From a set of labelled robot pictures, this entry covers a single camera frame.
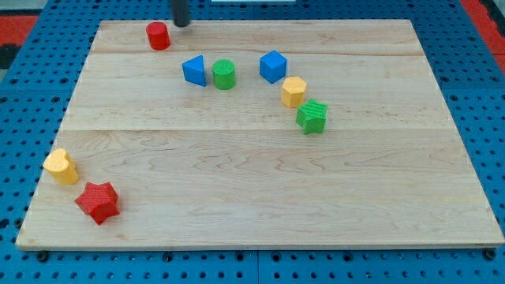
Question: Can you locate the yellow hexagon block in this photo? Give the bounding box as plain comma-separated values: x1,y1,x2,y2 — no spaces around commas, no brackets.
281,77,307,108

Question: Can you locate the red star block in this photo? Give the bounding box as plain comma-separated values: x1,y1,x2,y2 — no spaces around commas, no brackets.
75,182,120,225

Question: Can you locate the green cylinder block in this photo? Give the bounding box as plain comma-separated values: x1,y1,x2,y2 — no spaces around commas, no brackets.
212,59,236,90

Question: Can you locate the red cylinder block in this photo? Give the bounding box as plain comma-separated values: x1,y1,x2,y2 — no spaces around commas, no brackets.
146,21,171,50

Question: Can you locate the blue triangle block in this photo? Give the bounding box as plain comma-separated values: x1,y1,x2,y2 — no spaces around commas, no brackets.
182,55,207,87

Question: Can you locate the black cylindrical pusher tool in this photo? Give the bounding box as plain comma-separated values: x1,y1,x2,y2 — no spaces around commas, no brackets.
170,0,191,28

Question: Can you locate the wooden board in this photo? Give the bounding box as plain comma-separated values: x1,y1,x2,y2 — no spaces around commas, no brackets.
16,20,504,251

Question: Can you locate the yellow heart block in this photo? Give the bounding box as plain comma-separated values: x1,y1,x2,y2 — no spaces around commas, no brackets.
43,148,80,185

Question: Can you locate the blue cube block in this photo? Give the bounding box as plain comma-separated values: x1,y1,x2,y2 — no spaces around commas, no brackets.
259,50,287,84

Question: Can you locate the green star block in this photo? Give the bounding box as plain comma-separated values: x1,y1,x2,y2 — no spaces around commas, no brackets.
295,99,328,135

